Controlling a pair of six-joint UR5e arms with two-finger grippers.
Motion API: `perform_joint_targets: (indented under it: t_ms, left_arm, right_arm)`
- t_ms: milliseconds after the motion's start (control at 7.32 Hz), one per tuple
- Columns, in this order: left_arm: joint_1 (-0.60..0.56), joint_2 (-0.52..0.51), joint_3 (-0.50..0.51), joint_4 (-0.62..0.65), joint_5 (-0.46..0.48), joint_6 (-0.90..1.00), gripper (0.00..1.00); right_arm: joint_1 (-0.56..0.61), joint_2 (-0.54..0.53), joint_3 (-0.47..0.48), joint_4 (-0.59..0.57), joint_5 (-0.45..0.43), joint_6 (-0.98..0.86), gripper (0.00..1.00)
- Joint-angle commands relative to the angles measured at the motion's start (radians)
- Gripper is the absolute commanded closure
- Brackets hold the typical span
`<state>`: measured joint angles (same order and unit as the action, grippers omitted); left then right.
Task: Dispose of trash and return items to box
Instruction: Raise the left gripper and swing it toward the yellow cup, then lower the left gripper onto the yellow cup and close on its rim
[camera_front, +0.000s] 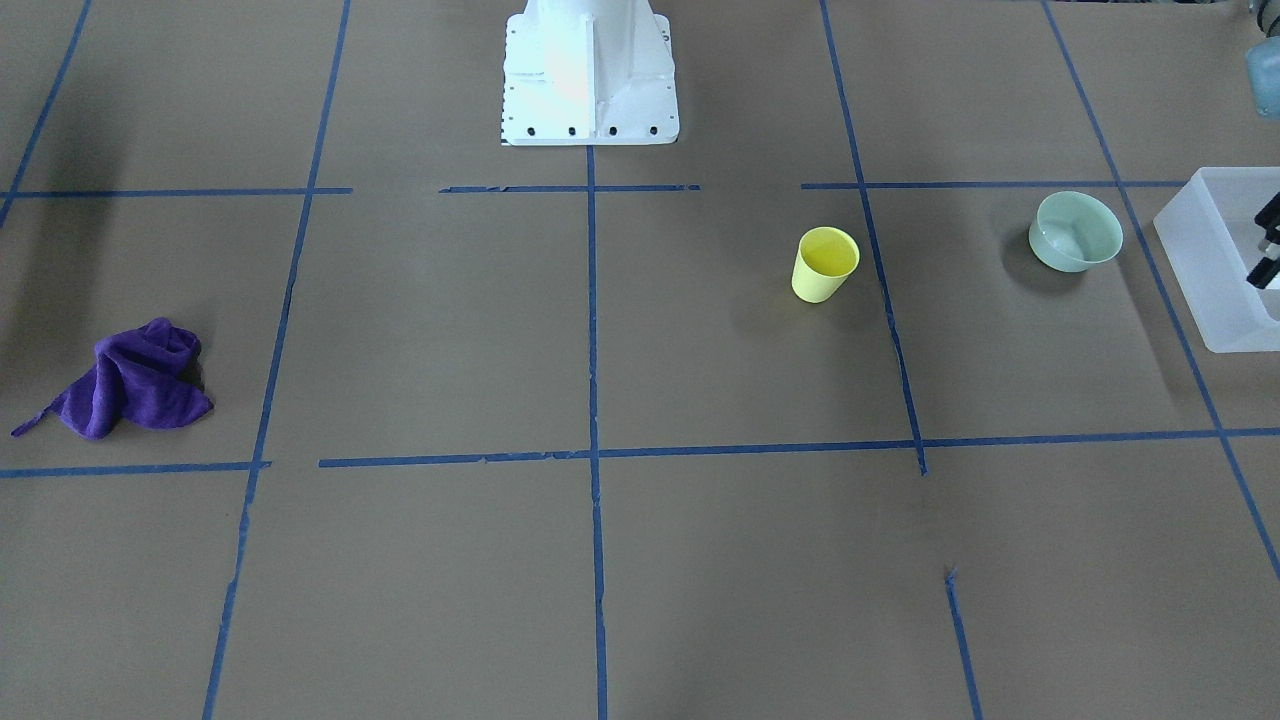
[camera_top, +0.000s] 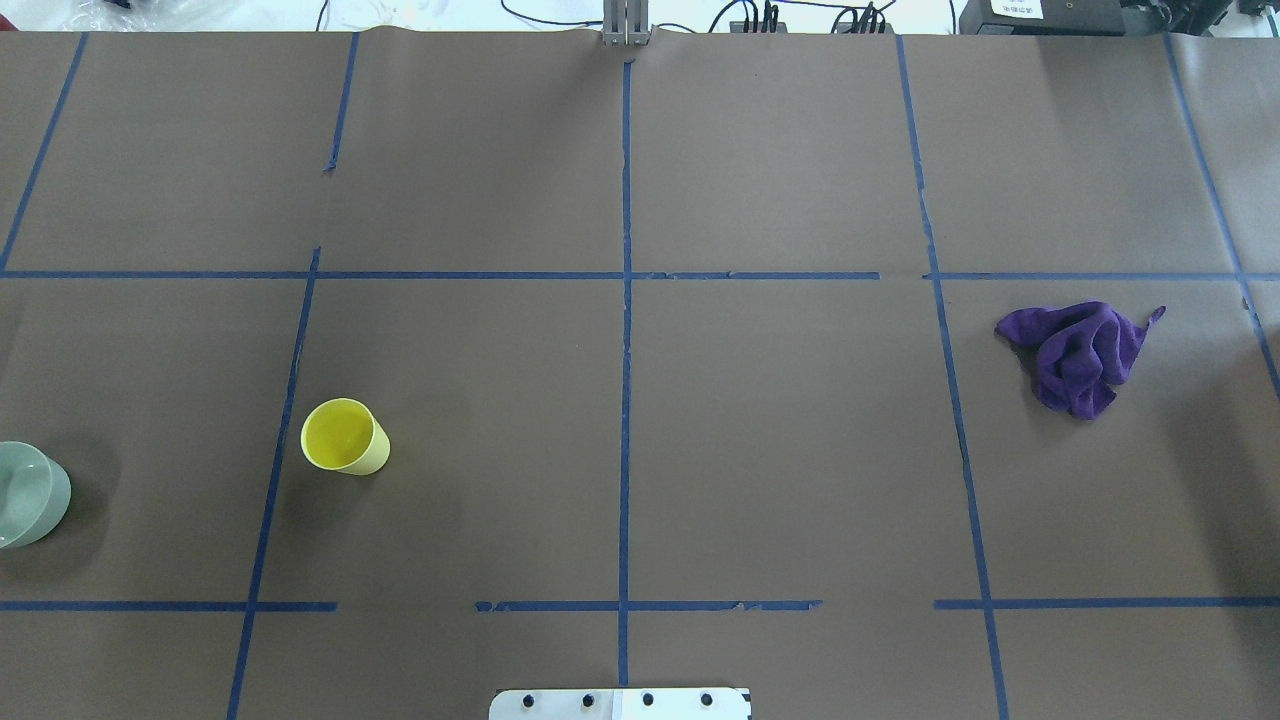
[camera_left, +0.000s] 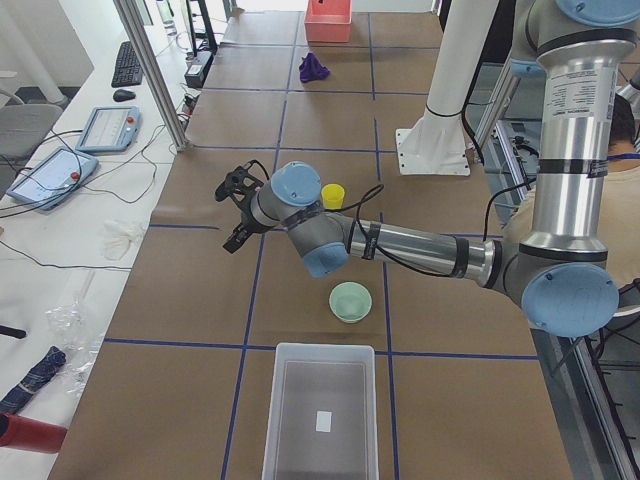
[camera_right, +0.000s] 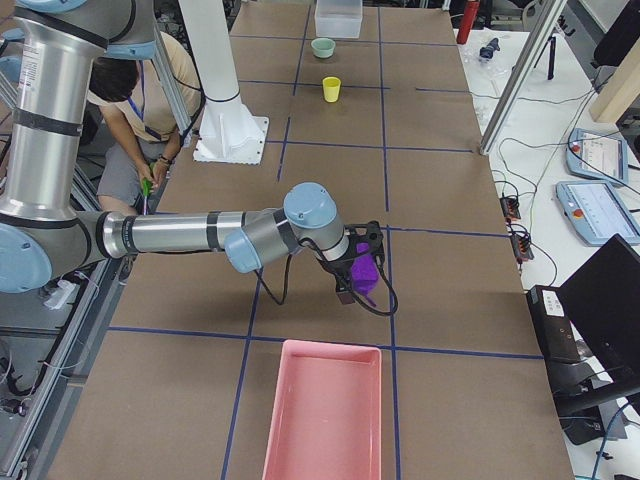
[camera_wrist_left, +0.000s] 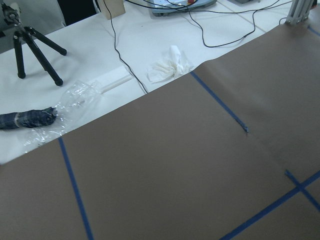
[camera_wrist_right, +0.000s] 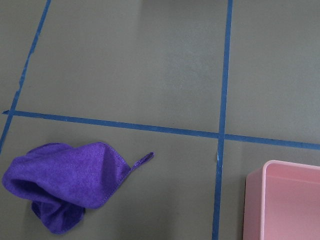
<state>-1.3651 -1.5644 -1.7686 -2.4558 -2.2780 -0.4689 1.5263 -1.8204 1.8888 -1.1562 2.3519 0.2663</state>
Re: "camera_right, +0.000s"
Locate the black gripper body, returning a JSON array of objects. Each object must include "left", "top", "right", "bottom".
[{"left": 324, "top": 221, "right": 384, "bottom": 280}]

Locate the purple microfibre cloth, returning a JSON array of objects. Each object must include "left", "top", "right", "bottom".
[{"left": 350, "top": 242, "right": 379, "bottom": 307}]

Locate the yellow plastic cup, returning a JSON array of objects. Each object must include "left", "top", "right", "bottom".
[{"left": 322, "top": 76, "right": 341, "bottom": 103}]

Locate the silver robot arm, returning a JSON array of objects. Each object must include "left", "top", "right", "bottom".
[{"left": 1, "top": 1, "right": 385, "bottom": 309}]

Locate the black box device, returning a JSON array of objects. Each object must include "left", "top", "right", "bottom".
[{"left": 526, "top": 285, "right": 581, "bottom": 364}]

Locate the translucent white plastic box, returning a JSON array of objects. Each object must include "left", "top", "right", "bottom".
[{"left": 314, "top": 0, "right": 363, "bottom": 39}]

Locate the orange connector board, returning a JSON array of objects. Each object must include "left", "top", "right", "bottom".
[{"left": 500, "top": 196, "right": 521, "bottom": 222}]

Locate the pink plastic tray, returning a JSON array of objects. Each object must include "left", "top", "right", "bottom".
[{"left": 262, "top": 339, "right": 382, "bottom": 479}]

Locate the pale green bowl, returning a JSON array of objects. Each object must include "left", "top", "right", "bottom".
[{"left": 311, "top": 37, "right": 336, "bottom": 59}]

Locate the dark blue crumpled object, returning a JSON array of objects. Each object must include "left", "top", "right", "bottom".
[{"left": 479, "top": 37, "right": 500, "bottom": 61}]

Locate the lower teach pendant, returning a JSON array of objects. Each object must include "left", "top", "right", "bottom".
[{"left": 555, "top": 180, "right": 639, "bottom": 246}]

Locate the teach pendant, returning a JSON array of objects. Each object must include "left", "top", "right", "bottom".
[
  {"left": 555, "top": 180, "right": 639, "bottom": 246},
  {"left": 566, "top": 128, "right": 628, "bottom": 187}
]

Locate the upper teach pendant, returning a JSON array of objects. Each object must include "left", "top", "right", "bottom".
[{"left": 566, "top": 128, "right": 628, "bottom": 187}]

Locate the black monitor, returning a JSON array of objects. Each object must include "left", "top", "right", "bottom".
[{"left": 558, "top": 234, "right": 639, "bottom": 380}]

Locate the seated person in beige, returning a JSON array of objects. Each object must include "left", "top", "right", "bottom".
[{"left": 87, "top": 57, "right": 182, "bottom": 216}]

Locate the red bottle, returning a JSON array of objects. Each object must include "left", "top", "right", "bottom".
[{"left": 456, "top": 0, "right": 480, "bottom": 45}]

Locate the white power strip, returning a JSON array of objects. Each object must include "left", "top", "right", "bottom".
[{"left": 44, "top": 279, "right": 76, "bottom": 310}]

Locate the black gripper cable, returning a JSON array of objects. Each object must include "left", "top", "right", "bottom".
[{"left": 257, "top": 227, "right": 399, "bottom": 317}]

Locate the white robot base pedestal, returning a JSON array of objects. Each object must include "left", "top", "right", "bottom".
[{"left": 179, "top": 0, "right": 269, "bottom": 165}]

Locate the green handled screwdriver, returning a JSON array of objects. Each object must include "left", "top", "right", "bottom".
[{"left": 141, "top": 178, "right": 153, "bottom": 215}]

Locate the aluminium frame post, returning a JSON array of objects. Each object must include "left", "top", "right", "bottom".
[{"left": 479, "top": 0, "right": 567, "bottom": 155}]

